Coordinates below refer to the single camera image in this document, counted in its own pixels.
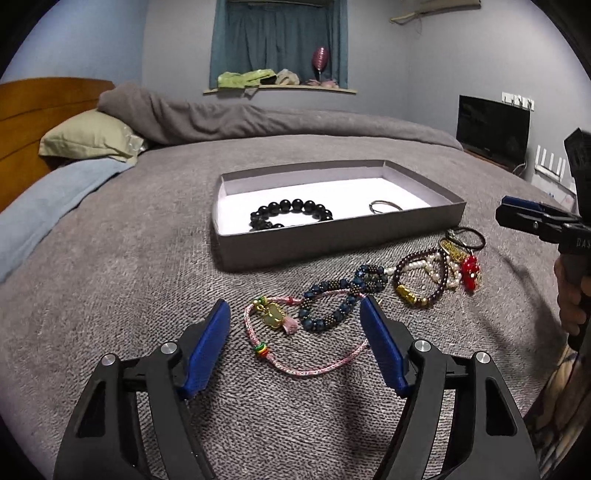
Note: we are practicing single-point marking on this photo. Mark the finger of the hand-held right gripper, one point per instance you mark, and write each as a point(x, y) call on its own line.
point(519, 203)
point(521, 220)

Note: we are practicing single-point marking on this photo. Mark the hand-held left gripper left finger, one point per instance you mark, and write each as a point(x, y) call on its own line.
point(207, 350)

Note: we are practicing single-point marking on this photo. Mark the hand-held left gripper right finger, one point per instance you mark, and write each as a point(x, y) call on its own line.
point(381, 346)

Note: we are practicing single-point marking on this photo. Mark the red flower hair ornament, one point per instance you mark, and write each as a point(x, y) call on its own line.
point(471, 272)

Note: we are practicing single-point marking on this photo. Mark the grey cardboard box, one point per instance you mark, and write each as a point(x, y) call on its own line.
point(323, 240)

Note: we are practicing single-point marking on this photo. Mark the silver bangle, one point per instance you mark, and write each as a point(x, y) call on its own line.
point(371, 208)

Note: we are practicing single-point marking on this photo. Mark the person's right forearm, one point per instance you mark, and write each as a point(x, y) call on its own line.
point(568, 415)

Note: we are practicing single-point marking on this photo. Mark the person's right hand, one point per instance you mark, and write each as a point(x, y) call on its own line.
point(572, 309)

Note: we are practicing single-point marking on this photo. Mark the white router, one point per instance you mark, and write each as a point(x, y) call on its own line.
point(554, 173)

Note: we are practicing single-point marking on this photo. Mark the black monitor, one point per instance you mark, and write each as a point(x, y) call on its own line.
point(491, 127)

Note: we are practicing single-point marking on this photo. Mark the light blue sheet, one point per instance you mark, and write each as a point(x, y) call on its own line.
point(51, 194)

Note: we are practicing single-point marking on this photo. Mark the pink cloth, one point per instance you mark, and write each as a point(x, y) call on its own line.
point(323, 83)

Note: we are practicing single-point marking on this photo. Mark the folded grey quilt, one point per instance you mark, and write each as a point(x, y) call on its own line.
point(231, 120)

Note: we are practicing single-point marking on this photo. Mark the window sill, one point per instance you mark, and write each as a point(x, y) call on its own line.
point(314, 89)

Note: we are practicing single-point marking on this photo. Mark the olive pillow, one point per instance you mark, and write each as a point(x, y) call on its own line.
point(87, 136)

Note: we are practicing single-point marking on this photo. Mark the pink wine glass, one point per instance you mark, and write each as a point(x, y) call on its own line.
point(321, 56)

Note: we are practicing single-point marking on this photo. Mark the beige cloth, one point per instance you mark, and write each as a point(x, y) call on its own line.
point(287, 77)

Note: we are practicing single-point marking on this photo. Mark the green cloth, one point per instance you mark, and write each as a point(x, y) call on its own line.
point(244, 78)

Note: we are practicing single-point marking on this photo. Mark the wooden headboard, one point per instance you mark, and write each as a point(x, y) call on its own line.
point(41, 106)

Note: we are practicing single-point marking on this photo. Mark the teal curtain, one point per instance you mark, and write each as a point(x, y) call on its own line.
point(268, 37)

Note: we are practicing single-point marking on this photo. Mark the white wall hooks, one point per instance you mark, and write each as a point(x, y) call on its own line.
point(519, 100)

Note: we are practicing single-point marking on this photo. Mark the wall shelf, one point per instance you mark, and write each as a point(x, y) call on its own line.
point(438, 8)

